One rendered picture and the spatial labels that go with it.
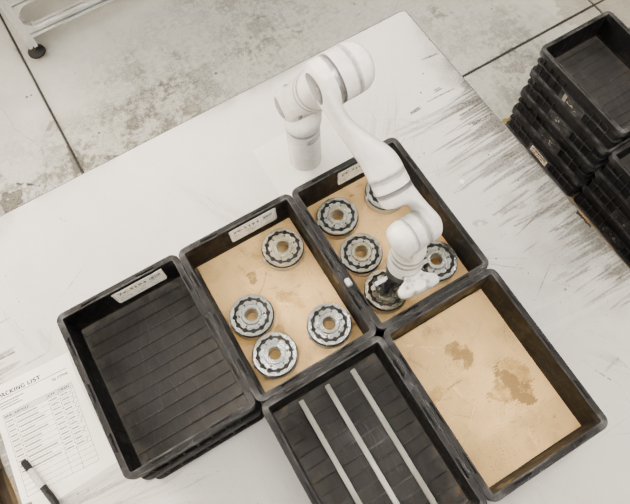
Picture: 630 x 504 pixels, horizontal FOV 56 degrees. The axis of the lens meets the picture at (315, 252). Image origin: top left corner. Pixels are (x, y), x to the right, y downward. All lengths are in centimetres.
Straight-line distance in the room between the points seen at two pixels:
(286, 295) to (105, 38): 197
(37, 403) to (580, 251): 145
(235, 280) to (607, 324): 95
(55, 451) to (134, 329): 36
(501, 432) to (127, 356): 86
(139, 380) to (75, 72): 188
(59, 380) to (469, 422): 100
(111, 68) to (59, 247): 138
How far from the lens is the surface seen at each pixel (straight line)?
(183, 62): 290
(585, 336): 166
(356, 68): 103
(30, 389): 168
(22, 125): 296
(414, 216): 110
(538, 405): 144
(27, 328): 173
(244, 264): 146
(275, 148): 174
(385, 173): 106
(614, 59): 240
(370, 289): 140
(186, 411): 140
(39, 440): 165
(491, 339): 144
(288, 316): 141
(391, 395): 138
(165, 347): 144
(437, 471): 138
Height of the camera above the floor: 219
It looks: 69 degrees down
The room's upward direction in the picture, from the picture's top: 4 degrees counter-clockwise
